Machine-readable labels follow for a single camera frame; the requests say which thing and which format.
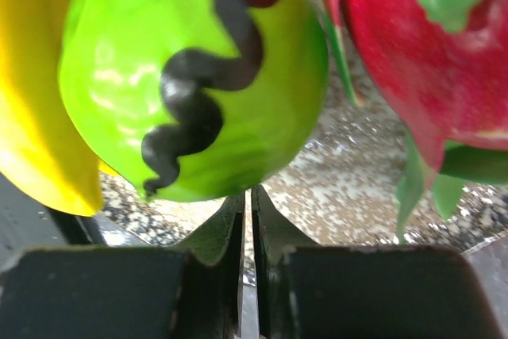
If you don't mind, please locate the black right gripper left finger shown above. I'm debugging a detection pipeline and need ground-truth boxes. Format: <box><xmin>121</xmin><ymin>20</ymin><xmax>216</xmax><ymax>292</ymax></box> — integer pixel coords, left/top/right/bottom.
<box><xmin>1</xmin><ymin>195</ymin><xmax>244</xmax><ymax>338</ymax></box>

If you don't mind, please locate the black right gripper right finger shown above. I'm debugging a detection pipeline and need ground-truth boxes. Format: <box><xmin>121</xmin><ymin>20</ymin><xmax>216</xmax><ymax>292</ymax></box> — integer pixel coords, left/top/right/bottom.
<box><xmin>251</xmin><ymin>186</ymin><xmax>502</xmax><ymax>338</ymax></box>

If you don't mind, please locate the yellow fake banana bunch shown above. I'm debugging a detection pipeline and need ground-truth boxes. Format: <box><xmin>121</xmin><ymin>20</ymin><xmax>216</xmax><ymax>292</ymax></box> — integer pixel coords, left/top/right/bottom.
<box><xmin>1</xmin><ymin>0</ymin><xmax>113</xmax><ymax>217</ymax></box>

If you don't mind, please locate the green fake watermelon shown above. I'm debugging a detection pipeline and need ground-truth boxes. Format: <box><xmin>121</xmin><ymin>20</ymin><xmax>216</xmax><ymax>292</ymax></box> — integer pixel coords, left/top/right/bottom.
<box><xmin>59</xmin><ymin>0</ymin><xmax>328</xmax><ymax>202</ymax></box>

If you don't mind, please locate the red fake dragon fruit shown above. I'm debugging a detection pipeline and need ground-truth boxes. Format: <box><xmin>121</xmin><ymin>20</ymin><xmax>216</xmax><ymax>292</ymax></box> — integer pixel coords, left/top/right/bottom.
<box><xmin>322</xmin><ymin>0</ymin><xmax>507</xmax><ymax>237</ymax></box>

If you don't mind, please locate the speckled round plate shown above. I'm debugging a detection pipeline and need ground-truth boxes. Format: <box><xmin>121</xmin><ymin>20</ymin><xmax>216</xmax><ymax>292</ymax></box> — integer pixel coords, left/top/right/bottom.
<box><xmin>98</xmin><ymin>0</ymin><xmax>508</xmax><ymax>288</ymax></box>

